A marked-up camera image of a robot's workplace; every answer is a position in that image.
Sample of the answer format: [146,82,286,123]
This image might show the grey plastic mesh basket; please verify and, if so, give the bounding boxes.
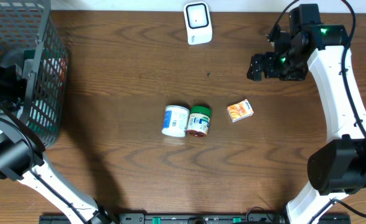
[0,0,69,147]

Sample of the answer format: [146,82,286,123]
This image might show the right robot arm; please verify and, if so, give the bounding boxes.
[247,1,366,223]

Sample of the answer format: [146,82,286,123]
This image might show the white cylindrical container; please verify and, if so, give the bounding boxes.
[161,105,190,138]

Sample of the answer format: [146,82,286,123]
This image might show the orange Kleenex tissue pack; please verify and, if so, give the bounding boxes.
[227,99,254,123]

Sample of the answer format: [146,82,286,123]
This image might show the green-lid seasoning jar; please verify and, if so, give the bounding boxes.
[187,106,212,138]

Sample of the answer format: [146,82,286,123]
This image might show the white barcode scanner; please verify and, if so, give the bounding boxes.
[183,1,213,45]

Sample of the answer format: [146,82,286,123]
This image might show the green 3M gloves package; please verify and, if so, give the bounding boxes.
[24,49,68,128]

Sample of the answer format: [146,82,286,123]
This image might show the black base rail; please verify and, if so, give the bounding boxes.
[39,213,351,224]

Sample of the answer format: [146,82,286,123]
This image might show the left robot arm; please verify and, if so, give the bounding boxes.
[0,67,118,223]

